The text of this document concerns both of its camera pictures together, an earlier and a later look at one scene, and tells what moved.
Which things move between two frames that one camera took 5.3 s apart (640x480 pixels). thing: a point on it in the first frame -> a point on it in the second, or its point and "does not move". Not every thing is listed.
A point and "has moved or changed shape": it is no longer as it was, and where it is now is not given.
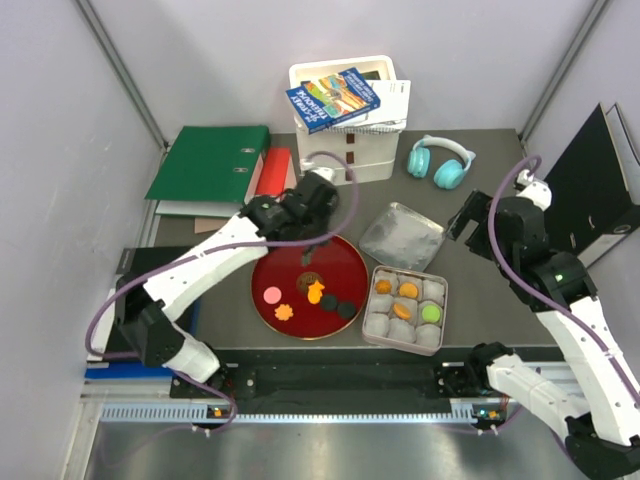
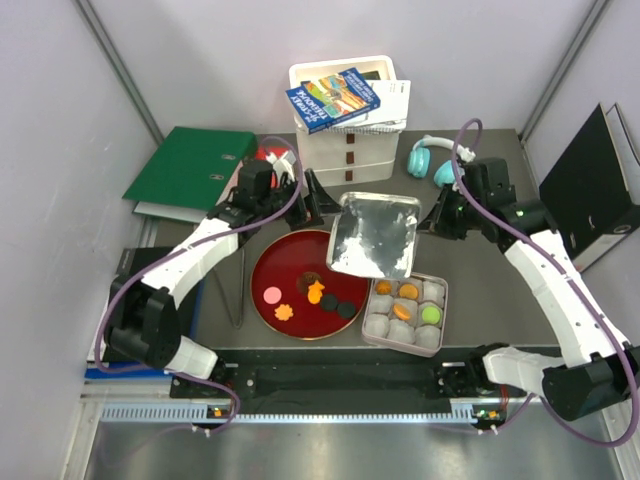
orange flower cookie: [284, 312] does not move
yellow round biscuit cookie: [383, 286] does not move
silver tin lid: [405, 237] has moved or changed shape
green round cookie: [431, 313] does not move
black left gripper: [327, 218] -> [317, 201]
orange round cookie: [408, 290] does not move
